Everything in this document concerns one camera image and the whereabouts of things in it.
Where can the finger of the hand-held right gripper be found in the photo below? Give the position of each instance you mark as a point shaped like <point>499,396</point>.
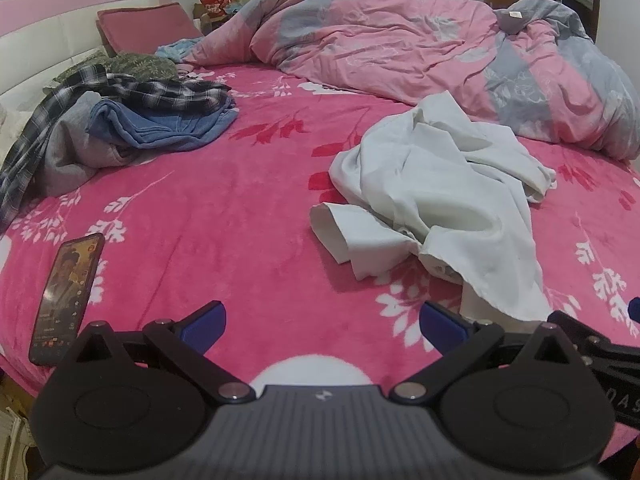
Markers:
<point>585,335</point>
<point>636,309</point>

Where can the pink white headboard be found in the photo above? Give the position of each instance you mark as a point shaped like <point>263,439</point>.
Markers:
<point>50,35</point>

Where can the white furniture piece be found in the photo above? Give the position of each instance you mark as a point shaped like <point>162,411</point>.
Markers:
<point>12,440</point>

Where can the red snack bag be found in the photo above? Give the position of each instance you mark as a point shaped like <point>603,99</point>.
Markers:
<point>217,4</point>

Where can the blue garment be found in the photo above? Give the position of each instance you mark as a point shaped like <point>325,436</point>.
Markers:
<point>165,130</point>

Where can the pink floral bed blanket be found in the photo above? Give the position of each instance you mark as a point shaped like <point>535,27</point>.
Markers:
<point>225,210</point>

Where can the dark plaid shirt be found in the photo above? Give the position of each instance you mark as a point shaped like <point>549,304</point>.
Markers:
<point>150,90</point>

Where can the light blue cloth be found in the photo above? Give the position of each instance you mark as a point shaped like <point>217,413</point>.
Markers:
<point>172,50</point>

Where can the white shirt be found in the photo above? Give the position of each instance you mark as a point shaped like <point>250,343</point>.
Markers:
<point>425,185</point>

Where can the pink grey floral duvet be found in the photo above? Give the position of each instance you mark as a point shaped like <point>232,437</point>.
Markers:
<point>375,35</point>

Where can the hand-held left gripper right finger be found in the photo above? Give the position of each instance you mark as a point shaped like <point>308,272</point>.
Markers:
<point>440,325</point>

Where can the black smartphone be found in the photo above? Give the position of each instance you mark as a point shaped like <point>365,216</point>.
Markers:
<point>65,290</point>

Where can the pink pillow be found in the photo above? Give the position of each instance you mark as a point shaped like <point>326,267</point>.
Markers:
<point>145,25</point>

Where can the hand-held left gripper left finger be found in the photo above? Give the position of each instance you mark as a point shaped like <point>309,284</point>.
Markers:
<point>205,322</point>

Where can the grey sweatshirt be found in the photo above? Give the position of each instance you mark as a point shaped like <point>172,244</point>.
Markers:
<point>65,155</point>

